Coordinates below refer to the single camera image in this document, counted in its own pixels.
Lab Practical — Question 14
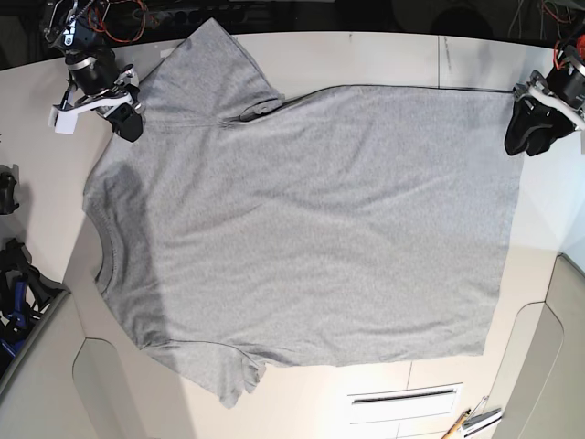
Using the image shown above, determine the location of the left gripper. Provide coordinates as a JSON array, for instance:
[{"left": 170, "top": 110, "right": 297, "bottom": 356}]
[{"left": 504, "top": 66, "right": 584, "bottom": 156}]

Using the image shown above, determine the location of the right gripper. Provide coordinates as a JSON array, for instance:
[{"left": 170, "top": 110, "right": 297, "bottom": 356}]
[{"left": 58, "top": 48, "right": 143, "bottom": 143}]

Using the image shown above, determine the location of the grey T-shirt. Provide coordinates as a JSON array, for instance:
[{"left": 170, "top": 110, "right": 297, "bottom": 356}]
[{"left": 83, "top": 20, "right": 522, "bottom": 408}]

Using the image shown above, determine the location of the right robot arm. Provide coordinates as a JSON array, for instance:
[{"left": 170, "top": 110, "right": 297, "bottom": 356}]
[{"left": 42, "top": 1, "right": 144, "bottom": 143}]

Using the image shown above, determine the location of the black power strip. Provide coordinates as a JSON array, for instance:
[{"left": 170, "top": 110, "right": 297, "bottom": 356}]
[{"left": 149, "top": 3, "right": 253, "bottom": 27}]

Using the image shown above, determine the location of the black clamp at left edge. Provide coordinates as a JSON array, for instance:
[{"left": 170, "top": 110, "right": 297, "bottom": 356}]
[{"left": 1, "top": 164, "right": 19, "bottom": 216}]

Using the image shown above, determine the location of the blue and black tool pile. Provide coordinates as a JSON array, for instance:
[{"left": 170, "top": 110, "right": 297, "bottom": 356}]
[{"left": 1, "top": 239, "right": 68, "bottom": 360}]

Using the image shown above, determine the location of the white slotted vent panel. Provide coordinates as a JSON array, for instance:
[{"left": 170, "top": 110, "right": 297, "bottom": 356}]
[{"left": 346, "top": 383, "right": 463, "bottom": 424}]

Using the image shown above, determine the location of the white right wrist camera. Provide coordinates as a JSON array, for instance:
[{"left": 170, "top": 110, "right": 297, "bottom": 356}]
[{"left": 48, "top": 105, "right": 79, "bottom": 134}]

